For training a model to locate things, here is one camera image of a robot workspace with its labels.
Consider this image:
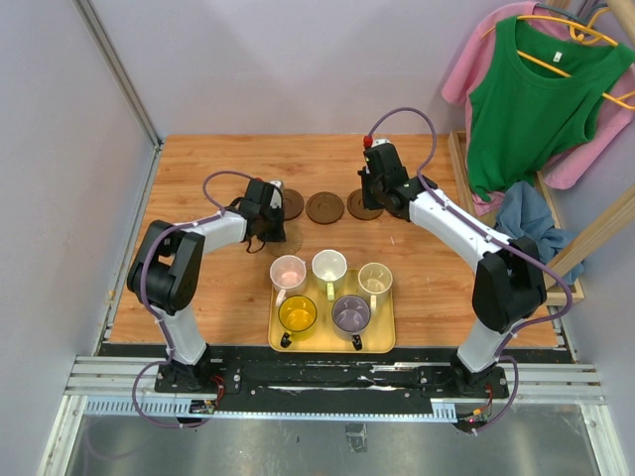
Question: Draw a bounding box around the woven rattan coaster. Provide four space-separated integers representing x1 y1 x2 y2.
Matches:
266 223 304 257

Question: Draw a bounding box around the brown coaster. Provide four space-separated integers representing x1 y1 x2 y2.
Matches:
346 188 383 221
283 188 305 221
306 191 344 225

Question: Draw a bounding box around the brown coaster top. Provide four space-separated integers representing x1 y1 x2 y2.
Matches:
346 188 383 221

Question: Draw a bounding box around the brown coaster bottom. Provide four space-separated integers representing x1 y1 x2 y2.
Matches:
306 191 344 225

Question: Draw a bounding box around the cream cup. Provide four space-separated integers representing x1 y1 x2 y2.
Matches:
357 262 393 317

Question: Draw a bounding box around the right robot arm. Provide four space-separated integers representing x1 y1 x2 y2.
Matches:
358 140 547 397

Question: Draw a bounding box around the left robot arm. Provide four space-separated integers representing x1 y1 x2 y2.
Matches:
127 178 286 393

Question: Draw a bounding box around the pink translucent cup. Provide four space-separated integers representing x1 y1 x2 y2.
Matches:
270 255 307 306

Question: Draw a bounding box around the yellow plastic tray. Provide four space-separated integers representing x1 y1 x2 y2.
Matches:
268 271 396 354

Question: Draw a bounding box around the blue crumpled cloth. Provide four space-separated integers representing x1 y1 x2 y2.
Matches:
495 181 577 265

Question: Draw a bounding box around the pink t-shirt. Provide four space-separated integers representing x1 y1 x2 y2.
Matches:
442 2 634 214

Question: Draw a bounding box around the green tank top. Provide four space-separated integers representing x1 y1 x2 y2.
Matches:
467 16 634 202

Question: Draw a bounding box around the yellow clothes hanger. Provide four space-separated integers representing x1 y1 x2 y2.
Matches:
483 4 635 111

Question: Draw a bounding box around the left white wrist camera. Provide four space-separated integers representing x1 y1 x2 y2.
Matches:
269 179 284 208

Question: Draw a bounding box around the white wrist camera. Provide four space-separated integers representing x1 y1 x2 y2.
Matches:
269 179 284 208
372 138 395 150

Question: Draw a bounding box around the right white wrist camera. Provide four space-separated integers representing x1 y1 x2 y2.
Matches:
372 138 395 150

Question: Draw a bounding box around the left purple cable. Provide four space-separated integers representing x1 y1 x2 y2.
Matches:
131 170 259 430

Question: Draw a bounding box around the purple cable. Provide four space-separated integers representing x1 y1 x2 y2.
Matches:
131 170 259 430
362 107 574 435

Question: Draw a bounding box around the white cup green handle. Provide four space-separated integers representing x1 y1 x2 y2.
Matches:
312 249 348 301

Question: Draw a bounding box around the yellow cup black handle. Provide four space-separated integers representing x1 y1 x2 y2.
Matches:
278 296 318 349

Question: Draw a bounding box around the purple cup black handle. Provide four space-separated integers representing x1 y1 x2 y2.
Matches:
331 295 371 351

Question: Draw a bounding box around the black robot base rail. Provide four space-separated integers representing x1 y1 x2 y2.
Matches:
98 344 515 422

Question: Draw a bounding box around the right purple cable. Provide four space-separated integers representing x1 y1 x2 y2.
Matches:
362 107 574 435

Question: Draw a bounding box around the wooden clothes rack frame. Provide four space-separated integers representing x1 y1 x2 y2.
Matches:
442 1 634 302

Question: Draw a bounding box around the aluminium corner post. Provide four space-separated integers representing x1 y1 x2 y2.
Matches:
72 0 164 151

